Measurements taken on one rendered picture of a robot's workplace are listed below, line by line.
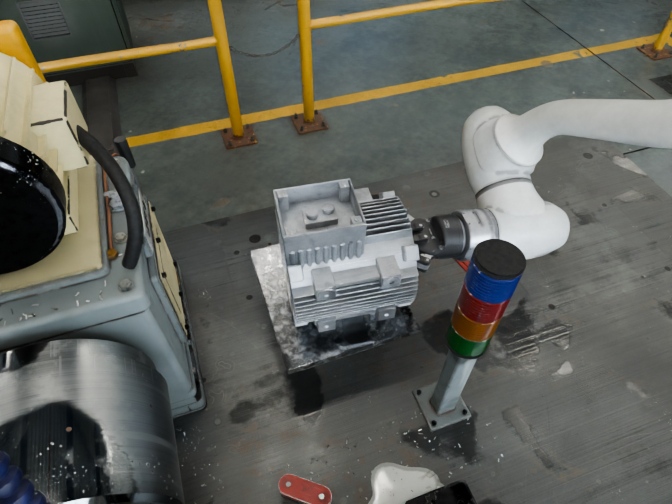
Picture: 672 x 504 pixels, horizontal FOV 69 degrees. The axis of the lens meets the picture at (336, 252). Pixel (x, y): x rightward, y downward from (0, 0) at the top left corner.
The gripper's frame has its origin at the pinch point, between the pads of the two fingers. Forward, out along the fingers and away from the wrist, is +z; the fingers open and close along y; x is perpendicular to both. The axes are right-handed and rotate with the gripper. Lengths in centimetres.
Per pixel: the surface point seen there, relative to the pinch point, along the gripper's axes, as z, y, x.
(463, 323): -10.6, 21.2, -6.9
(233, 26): -8, -304, 105
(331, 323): 2.7, 9.7, 7.8
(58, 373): 37.5, 20.4, -5.7
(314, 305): 5.8, 9.0, 3.3
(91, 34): 76, -247, 86
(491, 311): -12.0, 22.7, -11.6
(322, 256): 4.5, 4.9, -3.3
